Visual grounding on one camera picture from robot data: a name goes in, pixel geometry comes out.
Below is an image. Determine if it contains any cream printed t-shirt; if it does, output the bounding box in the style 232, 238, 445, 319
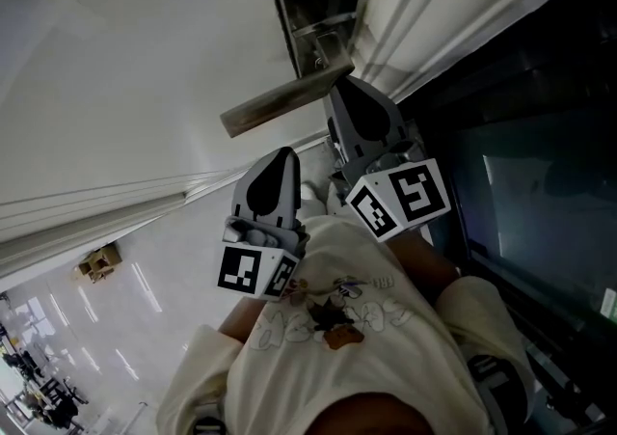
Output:
156, 213, 537, 435

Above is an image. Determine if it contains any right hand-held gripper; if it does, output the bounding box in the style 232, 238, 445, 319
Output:
326, 74, 452, 244

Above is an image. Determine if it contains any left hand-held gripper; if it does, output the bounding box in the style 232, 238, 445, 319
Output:
216, 147, 310, 302

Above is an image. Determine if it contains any silver door lever handle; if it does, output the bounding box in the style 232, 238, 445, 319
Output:
219, 64, 357, 140

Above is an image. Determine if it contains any brown cardboard box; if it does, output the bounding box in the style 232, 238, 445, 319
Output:
73, 241, 122, 284

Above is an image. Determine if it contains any black shoulder strap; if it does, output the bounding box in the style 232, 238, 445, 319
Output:
466, 353, 529, 435

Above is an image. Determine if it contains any person's left forearm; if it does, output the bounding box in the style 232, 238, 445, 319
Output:
216, 296, 271, 343

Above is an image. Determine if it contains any group of dark chairs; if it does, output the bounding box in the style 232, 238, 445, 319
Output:
0, 295, 91, 435

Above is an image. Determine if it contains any dark glass panel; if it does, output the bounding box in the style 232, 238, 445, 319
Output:
397, 0, 617, 435

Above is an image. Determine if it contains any white door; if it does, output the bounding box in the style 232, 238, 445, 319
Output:
0, 0, 372, 280

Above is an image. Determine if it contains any person's right forearm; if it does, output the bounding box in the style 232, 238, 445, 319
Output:
385, 223, 467, 312

